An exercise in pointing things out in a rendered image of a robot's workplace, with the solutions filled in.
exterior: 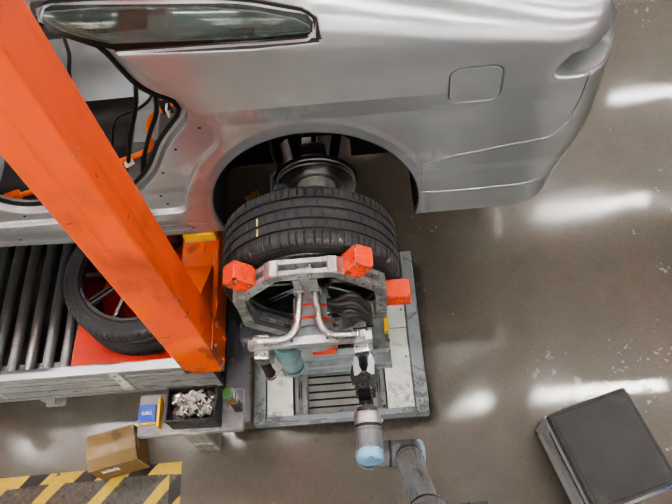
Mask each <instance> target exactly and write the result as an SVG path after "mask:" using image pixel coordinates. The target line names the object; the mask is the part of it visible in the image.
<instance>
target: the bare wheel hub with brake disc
mask: <svg viewBox="0 0 672 504"><path fill-rule="evenodd" d="M279 183H287V185H288V188H289V189H290V188H294V187H297V188H298V187H307V186H314V187H316V186H320V187H330V188H337V189H338V188H339V189H344V190H348V191H352V192H354V191H355V187H356V182H355V175H354V173H353V172H352V170H351V169H350V168H349V167H348V166H346V165H345V164H343V163H341V162H339V161H336V160H332V159H328V158H307V159H302V160H298V161H296V162H293V163H291V164H289V165H287V166H286V167H285V168H283V169H282V170H281V171H280V173H279V174H278V176H277V179H276V184H279Z"/></svg>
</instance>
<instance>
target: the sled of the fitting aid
mask: <svg viewBox="0 0 672 504"><path fill-rule="evenodd" d="M371 331H373V341H374V342H372V347H373V356H372V357H373V359H374V362H375V364H376V367H377V369H383V368H392V357H391V347H390V336H389V326H388V315H385V316H384V317H383V318H379V319H377V320H375V321H374V327H371ZM353 359H354V358H342V359H329V360H316V361H304V363H305V370H304V372H303V373H302V374H301V375H305V374H318V373H331V372H344V371H351V367H352V363H353Z"/></svg>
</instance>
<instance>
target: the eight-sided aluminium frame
mask: <svg viewBox="0 0 672 504"><path fill-rule="evenodd" d="M310 266H311V268H310V269H298V270H291V269H296V268H298V267H310ZM315 267H322V268H315ZM283 270H287V271H283ZM343 274H344V272H343V257H340V256H336V255H334V256H332V255H327V256H322V257H311V258H299V259H287V260H278V259H277V260H274V261H269V262H267V263H264V265H263V266H261V267H260V268H258V269H257V270H256V278H255V286H254V287H252V288H251V289H249V290H248V291H246V292H240V291H237V290H234V289H233V303H234V305H235V307H236V309H237V311H238V313H239V315H240V316H241V318H242V320H243V324H244V325H245V326H247V327H249V328H251V329H252V328H254V329H258V330H262V331H266V332H270V333H273V334H277V335H281V334H286V333H287V332H289V331H290V329H291V327H292V325H293V320H291V319H287V318H284V317H280V316H277V315H273V314H269V313H266V312H262V311H259V310H256V309H255V308H254V306H253V304H252V302H251V300H250V298H252V297H253V296H255V295H256V294H258V293H259V292H261V291H262V290H264V289H266V288H267V287H269V286H270V285H272V284H273V283H275V282H279V281H290V280H297V279H299V280H302V279H309V278H326V277H332V278H337V279H340V280H343V281H346V282H349V283H352V284H355V285H358V286H361V287H364V288H366V289H369V290H372V291H374V292H375V300H373V301H372V308H373V320H374V321H375V320H377V319H379V318H383V317H384V316H385V315H387V312H388V311H387V301H386V293H387V291H386V280H385V274H384V273H382V272H380V271H379V270H378V271H377V270H374V269H370V270H369V271H368V272H367V273H365V274H364V275H363V276H362V277H360V278H356V277H352V276H347V275H343ZM259 320H261V321H259ZM263 321H265V322H263ZM267 322H269V323H267ZM332 322H333V326H336V325H337V327H333V331H348V330H353V328H355V327H363V326H365V322H364V321H363V320H361V319H358V318H354V317H347V318H344V317H335V318H332ZM270 323H272V324H270ZM274 324H276V325H274ZM278 325H280V326H278ZM281 326H283V327H281ZM285 327H286V328H285Z"/></svg>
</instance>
